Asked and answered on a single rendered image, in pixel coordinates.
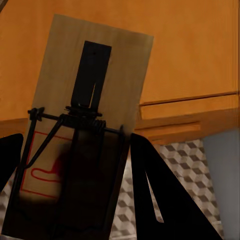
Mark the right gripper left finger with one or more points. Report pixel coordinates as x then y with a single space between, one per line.
10 156

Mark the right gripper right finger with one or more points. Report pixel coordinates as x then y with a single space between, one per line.
183 220

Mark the cabinet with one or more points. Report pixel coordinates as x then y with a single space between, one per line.
192 84

